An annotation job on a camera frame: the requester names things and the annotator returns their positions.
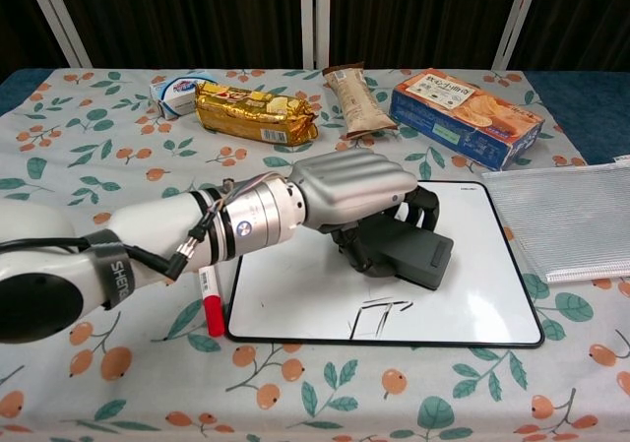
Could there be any white vertical frame post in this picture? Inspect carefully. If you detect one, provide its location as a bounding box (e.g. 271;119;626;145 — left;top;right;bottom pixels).
299;0;316;69
316;0;332;69

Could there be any orange and blue cookie box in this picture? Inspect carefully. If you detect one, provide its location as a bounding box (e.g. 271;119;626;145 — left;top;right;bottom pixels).
388;68;545;171

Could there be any small black-framed whiteboard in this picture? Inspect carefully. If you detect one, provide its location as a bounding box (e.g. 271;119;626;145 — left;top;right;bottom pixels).
224;179;545;349

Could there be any brown snack bar wrapper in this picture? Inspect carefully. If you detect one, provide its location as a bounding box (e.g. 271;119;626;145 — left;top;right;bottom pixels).
322;62;399;141

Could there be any white and blue soap box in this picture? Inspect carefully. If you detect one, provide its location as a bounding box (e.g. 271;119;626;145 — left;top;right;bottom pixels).
149;71;218;121

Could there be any red and white marker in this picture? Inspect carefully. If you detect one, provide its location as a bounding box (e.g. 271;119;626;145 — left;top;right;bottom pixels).
196;263;226;338

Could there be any clear mesh zipper pouch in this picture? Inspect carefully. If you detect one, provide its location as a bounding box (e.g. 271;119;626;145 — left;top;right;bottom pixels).
480;155;630;285

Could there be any gold foil biscuit packet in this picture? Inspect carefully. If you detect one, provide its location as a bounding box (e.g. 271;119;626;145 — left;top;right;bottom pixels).
194;80;320;147

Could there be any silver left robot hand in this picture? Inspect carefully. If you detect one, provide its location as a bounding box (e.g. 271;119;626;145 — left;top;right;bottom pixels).
287;149;443;277

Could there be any floral print tablecloth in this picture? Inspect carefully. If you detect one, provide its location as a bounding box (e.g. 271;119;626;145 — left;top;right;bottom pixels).
0;67;630;442

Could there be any black pleated curtain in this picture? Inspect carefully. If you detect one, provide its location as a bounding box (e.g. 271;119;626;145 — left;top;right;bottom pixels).
0;0;630;84

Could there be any white slanted frame post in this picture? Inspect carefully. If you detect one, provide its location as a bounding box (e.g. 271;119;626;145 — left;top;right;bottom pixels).
22;0;93;69
494;0;538;72

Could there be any grey whiteboard eraser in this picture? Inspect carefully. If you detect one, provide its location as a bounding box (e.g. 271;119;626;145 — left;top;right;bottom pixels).
351;214;455;291

